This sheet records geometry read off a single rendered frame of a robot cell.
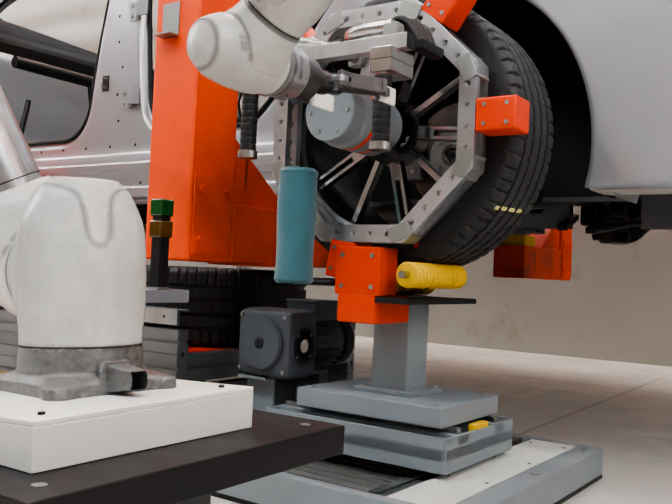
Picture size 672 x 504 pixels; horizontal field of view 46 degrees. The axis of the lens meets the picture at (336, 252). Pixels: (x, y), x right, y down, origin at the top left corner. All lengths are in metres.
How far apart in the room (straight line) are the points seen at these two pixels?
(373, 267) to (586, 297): 4.00
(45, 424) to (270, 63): 0.62
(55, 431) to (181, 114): 1.34
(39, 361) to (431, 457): 0.97
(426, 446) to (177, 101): 1.05
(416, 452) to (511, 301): 4.14
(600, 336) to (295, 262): 4.09
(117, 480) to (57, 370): 0.24
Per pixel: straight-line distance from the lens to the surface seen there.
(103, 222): 1.02
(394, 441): 1.80
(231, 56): 1.17
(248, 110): 1.75
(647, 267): 5.58
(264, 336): 2.04
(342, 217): 1.94
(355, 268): 1.79
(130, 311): 1.03
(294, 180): 1.76
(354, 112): 1.67
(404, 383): 1.92
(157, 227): 1.87
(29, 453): 0.85
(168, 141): 2.10
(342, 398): 1.89
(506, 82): 1.78
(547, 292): 5.76
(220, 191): 2.09
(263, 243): 2.23
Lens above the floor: 0.51
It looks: 1 degrees up
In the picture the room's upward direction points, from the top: 3 degrees clockwise
